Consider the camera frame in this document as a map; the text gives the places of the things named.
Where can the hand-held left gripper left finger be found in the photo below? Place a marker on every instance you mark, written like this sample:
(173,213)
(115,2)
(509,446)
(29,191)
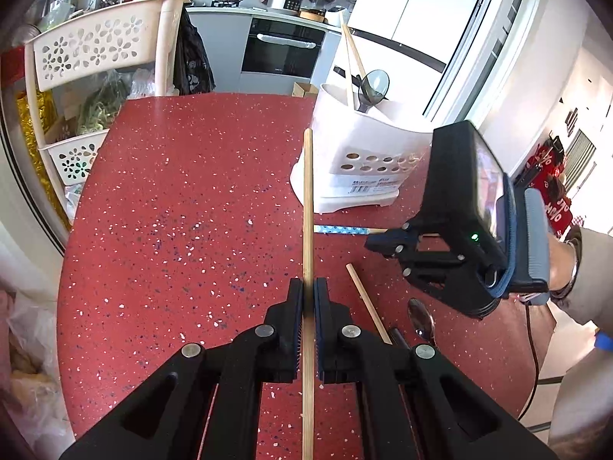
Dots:
(298,306)

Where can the white plastic bag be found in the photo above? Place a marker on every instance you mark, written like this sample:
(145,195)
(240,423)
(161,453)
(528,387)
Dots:
(28,335)

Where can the black hanging bag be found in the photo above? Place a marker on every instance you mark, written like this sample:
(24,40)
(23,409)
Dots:
(191,62)

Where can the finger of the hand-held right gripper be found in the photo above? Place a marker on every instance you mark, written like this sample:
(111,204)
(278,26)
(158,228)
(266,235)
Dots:
(383,242)
(421,278)

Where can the cardboard box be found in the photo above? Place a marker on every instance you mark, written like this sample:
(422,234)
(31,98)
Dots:
(304,90)

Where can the grey lower cabinet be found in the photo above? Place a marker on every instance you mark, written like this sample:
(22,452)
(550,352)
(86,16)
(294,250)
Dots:
(220,52)

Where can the plain bamboo chopstick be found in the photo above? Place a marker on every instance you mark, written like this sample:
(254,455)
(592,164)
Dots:
(366,299)
(349,50)
(309,201)

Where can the person's right forearm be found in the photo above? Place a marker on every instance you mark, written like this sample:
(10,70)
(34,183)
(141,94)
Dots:
(591,268)

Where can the white refrigerator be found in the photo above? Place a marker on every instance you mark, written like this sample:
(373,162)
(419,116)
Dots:
(407,0)

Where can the red patterned bag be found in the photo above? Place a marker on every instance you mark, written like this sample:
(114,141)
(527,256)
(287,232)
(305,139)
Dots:
(550,172)

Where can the silver rice cooker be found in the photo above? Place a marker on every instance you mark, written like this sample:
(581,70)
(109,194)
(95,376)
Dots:
(285,0)

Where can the wooden steamer basket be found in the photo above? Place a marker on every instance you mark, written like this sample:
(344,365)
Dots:
(313,14)

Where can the white sliding door frame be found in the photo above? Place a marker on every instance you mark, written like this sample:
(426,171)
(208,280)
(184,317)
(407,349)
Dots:
(483,48)

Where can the blue patterned chopstick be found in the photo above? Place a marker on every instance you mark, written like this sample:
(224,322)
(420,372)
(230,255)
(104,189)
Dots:
(342,229)

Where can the red plastic basket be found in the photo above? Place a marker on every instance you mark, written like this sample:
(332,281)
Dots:
(12,67)

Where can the white plastic utensil holder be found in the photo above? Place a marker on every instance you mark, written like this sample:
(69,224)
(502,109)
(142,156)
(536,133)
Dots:
(364,143)

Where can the white kitchen appliance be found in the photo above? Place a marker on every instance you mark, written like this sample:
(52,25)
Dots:
(336,15)

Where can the black built-in oven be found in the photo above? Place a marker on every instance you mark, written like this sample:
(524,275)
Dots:
(282,55)

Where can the white flower-cutout storage trolley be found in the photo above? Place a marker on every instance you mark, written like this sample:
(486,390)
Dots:
(91,48)

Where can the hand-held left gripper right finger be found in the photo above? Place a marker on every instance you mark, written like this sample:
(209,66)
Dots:
(320,306)

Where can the bag of green vegetables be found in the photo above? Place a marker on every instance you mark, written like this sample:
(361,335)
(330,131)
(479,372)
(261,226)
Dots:
(100,105)

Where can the crumpled clear plastic bag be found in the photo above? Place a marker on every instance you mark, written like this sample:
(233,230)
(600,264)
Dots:
(142,84)

